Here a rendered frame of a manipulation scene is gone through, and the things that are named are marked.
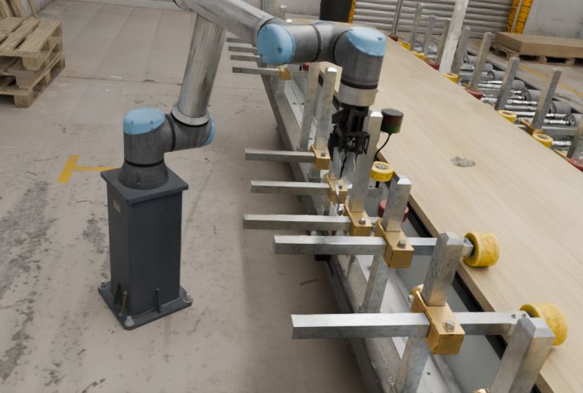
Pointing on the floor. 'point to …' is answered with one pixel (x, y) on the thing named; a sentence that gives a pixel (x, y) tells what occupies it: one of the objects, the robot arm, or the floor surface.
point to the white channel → (459, 13)
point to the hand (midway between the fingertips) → (340, 172)
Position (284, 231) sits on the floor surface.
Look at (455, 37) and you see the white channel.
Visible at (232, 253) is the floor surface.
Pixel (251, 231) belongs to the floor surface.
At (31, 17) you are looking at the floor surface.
